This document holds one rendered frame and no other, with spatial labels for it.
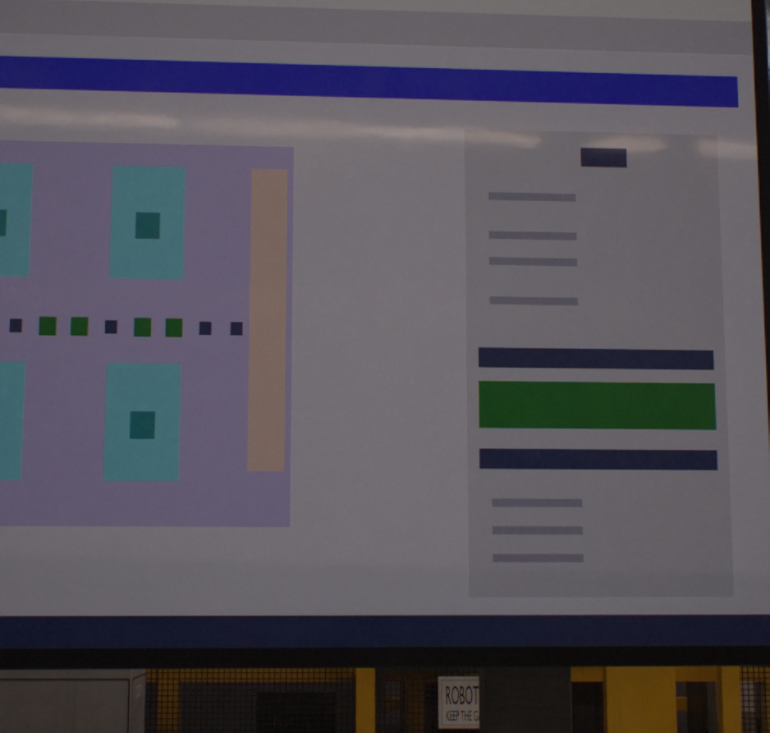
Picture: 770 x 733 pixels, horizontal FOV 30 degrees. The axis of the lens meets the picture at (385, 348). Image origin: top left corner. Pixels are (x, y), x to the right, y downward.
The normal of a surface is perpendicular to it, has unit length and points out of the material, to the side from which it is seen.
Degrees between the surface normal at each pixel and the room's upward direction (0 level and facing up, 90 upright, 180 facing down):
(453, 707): 90
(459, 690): 90
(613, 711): 90
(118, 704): 90
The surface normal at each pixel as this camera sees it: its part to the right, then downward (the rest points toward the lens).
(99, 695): 0.01, -0.15
